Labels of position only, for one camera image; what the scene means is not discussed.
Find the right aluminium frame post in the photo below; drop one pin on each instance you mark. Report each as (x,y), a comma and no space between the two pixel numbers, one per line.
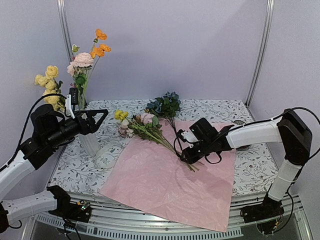
(268,19)

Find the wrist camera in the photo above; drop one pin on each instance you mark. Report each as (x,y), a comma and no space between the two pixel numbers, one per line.
(70,102)
(187,136)

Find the aluminium front rail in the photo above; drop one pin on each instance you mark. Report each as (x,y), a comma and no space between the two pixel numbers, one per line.
(111,220)

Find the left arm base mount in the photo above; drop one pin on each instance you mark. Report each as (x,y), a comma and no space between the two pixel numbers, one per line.
(80,211)

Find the cream printed ribbon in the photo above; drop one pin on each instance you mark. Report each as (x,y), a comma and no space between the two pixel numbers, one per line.
(107,156)

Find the white ribbed ceramic vase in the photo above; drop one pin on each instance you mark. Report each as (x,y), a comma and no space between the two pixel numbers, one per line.
(90,143)

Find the pink wrapping paper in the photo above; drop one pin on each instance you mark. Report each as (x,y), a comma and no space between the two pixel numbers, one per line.
(149,177)

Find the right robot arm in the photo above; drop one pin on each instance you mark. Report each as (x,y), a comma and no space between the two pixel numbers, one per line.
(287,128)

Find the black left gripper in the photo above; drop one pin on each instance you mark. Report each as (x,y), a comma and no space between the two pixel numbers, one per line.
(92,126)

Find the aluminium frame post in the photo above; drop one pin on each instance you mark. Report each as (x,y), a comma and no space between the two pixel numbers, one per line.
(65,31)
(268,19)

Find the artificial flower bouquet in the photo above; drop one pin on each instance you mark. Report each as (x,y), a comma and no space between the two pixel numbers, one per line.
(145,126)

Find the pink peony flower stem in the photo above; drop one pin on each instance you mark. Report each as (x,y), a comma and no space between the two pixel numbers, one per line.
(80,69)

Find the blue hydrangea flower stem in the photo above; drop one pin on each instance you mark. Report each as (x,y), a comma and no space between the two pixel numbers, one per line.
(165,107)

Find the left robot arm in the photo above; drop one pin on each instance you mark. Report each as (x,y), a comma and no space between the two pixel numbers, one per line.
(50,131)

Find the orange poppy flower stem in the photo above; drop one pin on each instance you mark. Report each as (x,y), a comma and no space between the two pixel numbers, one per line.
(97,51)

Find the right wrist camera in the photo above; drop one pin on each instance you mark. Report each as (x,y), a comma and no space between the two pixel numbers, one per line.
(187,136)

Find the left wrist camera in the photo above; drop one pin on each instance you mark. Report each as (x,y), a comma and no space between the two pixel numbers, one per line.
(70,102)

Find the pale yellow rose stem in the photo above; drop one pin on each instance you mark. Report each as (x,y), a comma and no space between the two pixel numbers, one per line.
(49,82)

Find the left aluminium frame post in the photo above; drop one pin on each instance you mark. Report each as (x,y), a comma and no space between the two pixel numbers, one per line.
(65,31)

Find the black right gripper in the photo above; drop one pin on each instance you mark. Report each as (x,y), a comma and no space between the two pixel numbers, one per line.
(191,158)

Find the floral patterned tablecloth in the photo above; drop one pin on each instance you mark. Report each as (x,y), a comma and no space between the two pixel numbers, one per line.
(254,169)

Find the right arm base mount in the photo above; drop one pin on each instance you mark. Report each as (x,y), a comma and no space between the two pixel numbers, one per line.
(269,208)

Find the red striped bowl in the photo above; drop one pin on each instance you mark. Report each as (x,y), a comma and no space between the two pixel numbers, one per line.
(245,147)

